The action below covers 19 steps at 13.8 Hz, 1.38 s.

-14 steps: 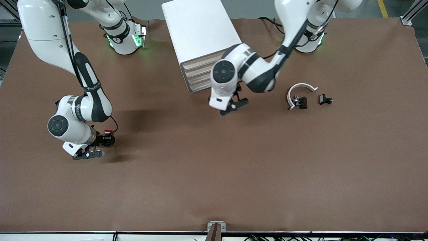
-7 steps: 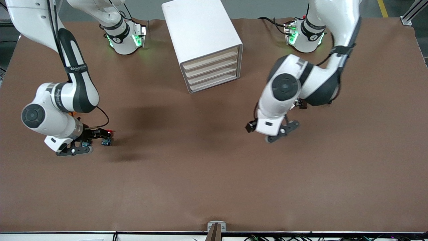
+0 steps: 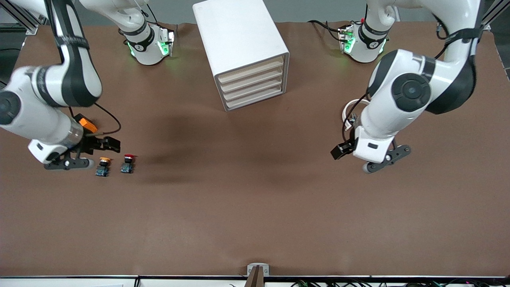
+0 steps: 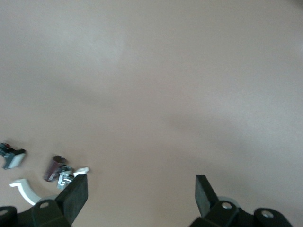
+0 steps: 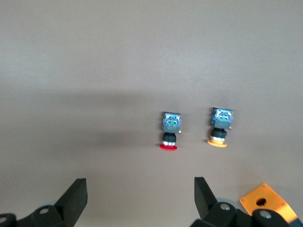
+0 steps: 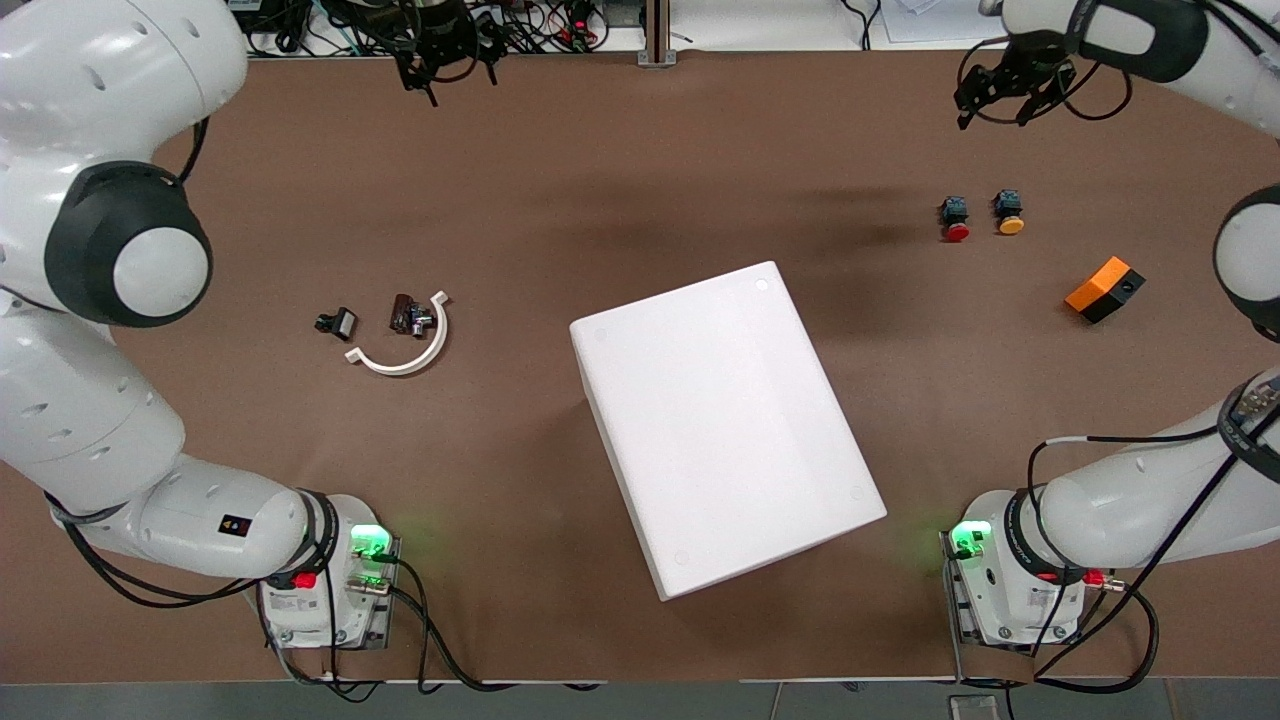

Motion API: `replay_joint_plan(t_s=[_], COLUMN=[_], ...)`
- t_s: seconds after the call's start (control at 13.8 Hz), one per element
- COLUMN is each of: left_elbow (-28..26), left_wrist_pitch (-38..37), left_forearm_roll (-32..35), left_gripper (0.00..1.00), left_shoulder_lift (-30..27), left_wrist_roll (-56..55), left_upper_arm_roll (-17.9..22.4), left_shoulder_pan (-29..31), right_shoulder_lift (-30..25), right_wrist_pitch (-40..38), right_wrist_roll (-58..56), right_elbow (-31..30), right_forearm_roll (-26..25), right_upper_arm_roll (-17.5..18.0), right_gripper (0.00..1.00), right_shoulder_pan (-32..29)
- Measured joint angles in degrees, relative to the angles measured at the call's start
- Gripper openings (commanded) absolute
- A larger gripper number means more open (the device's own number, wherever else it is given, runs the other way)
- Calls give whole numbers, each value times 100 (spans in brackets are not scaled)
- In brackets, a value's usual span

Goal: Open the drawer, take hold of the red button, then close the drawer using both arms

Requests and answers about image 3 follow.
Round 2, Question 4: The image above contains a red push button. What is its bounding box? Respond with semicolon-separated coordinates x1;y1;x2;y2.
120;154;136;175

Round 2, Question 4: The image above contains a yellow push button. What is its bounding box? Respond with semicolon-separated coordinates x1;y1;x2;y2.
95;157;112;178

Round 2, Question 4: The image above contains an orange and black block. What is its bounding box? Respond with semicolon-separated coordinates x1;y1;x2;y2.
73;113;99;135

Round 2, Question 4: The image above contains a brown bar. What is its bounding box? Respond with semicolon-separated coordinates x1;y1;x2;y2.
244;266;265;287

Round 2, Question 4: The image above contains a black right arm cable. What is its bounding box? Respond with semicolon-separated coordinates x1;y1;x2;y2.
68;102;122;137

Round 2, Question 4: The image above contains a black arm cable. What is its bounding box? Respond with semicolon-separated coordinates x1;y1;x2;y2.
68;102;122;137
343;92;370;145

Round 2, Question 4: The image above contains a white curved ring piece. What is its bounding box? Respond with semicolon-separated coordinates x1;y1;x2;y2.
342;99;361;132

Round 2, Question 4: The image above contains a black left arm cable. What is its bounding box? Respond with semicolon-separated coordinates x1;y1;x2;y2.
343;92;370;145

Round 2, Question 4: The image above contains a black base cable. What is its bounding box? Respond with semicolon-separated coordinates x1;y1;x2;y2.
308;19;349;43

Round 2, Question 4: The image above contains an aluminium frame profile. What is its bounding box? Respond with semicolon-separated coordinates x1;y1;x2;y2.
478;0;510;31
0;0;41;35

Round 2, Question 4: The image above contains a black cable bundle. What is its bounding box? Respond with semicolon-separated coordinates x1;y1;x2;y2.
290;280;510;287

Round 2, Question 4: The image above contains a white table edge rail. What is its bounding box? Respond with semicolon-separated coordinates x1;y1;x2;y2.
0;275;510;287

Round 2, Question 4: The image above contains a grey metal bracket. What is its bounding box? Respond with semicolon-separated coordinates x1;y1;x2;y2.
247;263;270;277

